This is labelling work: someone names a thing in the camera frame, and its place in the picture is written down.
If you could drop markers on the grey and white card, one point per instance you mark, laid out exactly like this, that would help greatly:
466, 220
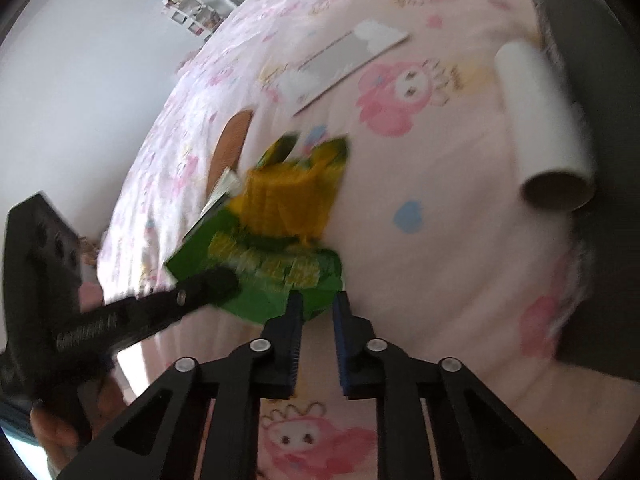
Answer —
340, 57

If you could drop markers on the white paper roll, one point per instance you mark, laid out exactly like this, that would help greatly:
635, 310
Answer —
545, 120

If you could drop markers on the green snack packet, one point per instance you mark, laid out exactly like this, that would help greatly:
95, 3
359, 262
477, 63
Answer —
280, 200

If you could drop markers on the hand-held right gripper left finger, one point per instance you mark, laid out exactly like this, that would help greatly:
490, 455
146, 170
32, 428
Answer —
294, 330

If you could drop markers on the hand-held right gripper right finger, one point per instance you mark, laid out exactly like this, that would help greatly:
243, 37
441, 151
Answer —
342, 335

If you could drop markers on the pink printed blanket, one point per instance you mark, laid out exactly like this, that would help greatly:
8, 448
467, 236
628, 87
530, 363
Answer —
425, 260

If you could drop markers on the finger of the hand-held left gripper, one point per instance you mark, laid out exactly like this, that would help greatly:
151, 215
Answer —
195, 295

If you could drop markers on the person's left hand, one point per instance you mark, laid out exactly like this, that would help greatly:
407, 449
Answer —
50, 430

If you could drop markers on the white wall shelf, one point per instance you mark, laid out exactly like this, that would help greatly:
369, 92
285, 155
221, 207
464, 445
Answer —
195, 12

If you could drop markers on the brown oval board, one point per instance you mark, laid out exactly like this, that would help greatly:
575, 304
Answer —
230, 150

